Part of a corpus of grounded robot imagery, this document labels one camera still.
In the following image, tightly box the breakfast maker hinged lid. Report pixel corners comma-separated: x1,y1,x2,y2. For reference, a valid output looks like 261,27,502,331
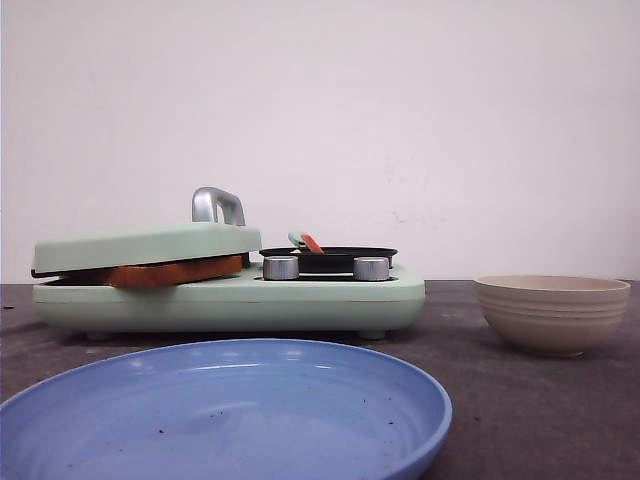
31,187,262,278

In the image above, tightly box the silver control knob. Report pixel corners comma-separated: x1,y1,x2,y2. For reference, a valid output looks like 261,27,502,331
263,255,299,281
353,256,390,282

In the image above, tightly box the orange shrimp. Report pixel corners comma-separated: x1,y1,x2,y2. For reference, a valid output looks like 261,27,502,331
301,233,324,254

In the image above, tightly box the white bread slice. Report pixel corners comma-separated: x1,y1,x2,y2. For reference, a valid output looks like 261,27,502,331
100,255,243,288

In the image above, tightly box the blue round plate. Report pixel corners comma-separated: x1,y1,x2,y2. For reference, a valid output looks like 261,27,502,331
1,339,453,479

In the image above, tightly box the small black frying pan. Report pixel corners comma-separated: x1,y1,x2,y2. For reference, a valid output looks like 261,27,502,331
259,230,398,274

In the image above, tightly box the beige ribbed bowl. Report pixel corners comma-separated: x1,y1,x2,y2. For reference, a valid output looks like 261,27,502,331
474,275,631,357

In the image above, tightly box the mint green breakfast maker base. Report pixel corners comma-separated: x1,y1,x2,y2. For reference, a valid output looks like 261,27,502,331
33,264,425,339

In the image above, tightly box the right silver control knob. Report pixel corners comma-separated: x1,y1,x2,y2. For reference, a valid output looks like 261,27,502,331
353,256,390,282

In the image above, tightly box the left silver control knob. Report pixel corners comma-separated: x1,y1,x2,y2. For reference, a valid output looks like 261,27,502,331
263,255,299,281

